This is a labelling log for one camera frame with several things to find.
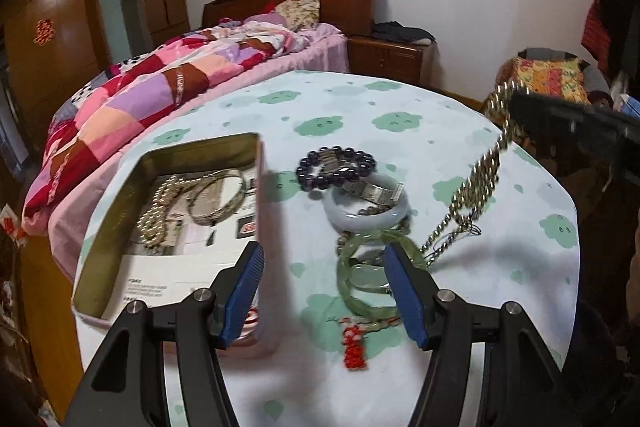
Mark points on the jade pendant with red knot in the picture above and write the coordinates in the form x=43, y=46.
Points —
x=354, y=347

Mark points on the cloud print tablecloth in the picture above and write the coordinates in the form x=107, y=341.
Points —
x=350, y=117

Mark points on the chair with colourful cushion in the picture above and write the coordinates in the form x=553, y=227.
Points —
x=550, y=77

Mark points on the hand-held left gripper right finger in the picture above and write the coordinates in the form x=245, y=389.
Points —
x=407, y=302

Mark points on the blue box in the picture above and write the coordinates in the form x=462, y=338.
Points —
x=631, y=106

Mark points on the floral pillow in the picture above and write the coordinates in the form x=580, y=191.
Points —
x=300, y=9

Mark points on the thin gold bangle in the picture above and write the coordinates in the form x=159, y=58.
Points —
x=207, y=220

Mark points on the wooden nightstand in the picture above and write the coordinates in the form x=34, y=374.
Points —
x=385, y=59

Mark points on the red paper wardrobe decoration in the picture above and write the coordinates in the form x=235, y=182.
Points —
x=41, y=34

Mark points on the pink tin box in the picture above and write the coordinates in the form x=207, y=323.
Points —
x=107, y=247

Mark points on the pink pillow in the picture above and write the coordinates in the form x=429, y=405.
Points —
x=267, y=19

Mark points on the wooden wardrobe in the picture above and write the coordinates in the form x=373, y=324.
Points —
x=55, y=17

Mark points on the patchwork quilt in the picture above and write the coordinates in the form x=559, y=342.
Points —
x=150, y=97

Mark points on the pile of household clutter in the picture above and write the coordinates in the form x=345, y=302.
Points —
x=11, y=227

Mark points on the red hanging cloth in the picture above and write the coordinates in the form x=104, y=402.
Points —
x=595, y=32

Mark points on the white jade bangle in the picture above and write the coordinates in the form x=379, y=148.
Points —
x=345, y=219

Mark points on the dark folded clothes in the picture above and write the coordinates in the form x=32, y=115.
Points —
x=400, y=31

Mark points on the bed with pink sheet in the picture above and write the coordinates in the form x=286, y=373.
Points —
x=310, y=52

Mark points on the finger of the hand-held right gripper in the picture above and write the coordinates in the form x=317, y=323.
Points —
x=575, y=117

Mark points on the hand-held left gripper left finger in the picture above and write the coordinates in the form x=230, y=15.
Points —
x=245, y=287

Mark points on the green jade bangle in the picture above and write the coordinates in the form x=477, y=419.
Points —
x=350, y=292

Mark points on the wardrobe mirror panel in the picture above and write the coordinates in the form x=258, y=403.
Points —
x=122, y=17

